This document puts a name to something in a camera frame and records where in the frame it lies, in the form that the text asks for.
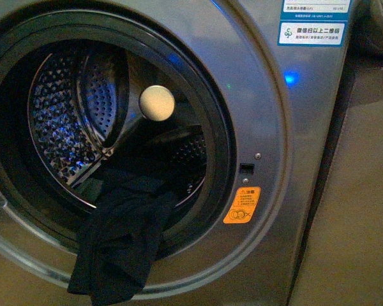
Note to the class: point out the black garment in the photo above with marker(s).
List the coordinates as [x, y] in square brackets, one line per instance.
[119, 242]

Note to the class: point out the grey front-load washing machine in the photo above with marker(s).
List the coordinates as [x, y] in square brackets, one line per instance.
[266, 111]

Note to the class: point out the dark clothes pile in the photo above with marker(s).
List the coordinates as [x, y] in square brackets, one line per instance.
[367, 32]

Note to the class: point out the orange warning sticker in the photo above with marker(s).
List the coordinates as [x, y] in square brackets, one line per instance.
[243, 205]

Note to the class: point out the steel washer drum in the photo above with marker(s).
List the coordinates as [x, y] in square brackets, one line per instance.
[100, 117]

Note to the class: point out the blue white energy label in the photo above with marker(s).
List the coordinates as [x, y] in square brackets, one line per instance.
[313, 23]

